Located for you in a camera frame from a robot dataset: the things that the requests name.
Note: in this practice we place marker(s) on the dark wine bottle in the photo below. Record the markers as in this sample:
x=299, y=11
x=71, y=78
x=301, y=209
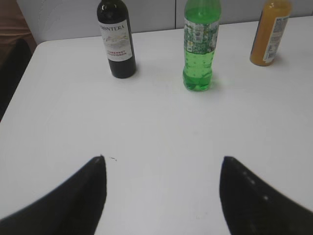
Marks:
x=114, y=22

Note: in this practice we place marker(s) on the orange juice bottle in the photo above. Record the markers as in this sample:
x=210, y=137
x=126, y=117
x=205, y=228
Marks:
x=270, y=30

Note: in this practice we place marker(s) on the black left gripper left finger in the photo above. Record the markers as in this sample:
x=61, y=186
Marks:
x=73, y=208

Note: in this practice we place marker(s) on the green sprite bottle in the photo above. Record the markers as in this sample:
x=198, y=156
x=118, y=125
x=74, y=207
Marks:
x=201, y=28

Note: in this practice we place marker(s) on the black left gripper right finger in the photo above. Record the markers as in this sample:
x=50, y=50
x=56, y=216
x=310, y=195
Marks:
x=252, y=207

